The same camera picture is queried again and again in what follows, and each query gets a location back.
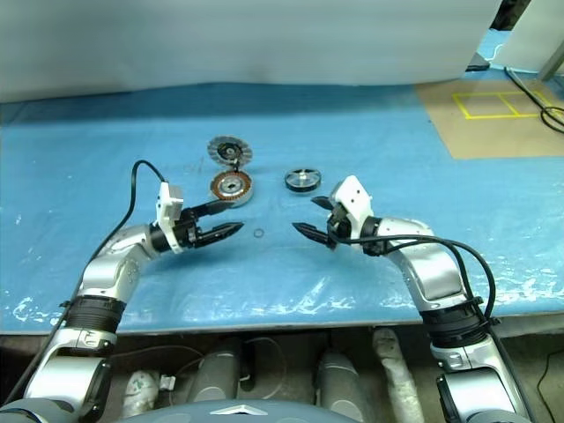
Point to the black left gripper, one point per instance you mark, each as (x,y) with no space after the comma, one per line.
(189,229)

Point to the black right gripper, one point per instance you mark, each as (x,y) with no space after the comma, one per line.
(338,227)

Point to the round silver motor housing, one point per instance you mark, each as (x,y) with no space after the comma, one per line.
(303,178)

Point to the copper wound stator disc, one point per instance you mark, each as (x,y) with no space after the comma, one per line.
(244,187)

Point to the silver finned motor cover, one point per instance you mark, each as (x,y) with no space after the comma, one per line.
(220,145)

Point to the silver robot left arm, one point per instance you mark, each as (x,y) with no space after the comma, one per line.
(110,264)

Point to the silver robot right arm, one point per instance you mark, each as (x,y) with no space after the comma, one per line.
(432,269)

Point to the blue plastic table sheet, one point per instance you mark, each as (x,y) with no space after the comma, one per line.
(352,132)

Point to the grey rounded robot leg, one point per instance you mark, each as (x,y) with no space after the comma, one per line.
(218,374)
(339,383)

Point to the small white connector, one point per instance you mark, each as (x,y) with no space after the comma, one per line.
(167,382)

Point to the white wrapped table leg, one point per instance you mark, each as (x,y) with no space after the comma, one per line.
(396,374)

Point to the white backdrop sheet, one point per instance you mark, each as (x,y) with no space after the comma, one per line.
(220,44)

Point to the brown cardboard mat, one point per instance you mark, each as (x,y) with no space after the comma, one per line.
(484,136)

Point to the white bundle with green mark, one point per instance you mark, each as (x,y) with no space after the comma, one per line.
(141,392)

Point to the grey robot torso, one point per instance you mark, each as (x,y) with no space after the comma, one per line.
(238,414)

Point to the dark flat device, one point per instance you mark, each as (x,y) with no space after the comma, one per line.
(478,67)

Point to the white panel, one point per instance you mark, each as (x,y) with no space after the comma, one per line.
(529,35)

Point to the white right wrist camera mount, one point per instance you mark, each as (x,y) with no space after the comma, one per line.
(352,198)

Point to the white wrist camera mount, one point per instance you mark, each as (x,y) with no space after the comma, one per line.
(169,202)
(352,198)

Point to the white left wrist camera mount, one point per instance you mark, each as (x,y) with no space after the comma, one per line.
(169,202)

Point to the grey metal post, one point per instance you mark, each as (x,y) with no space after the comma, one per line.
(553,57)

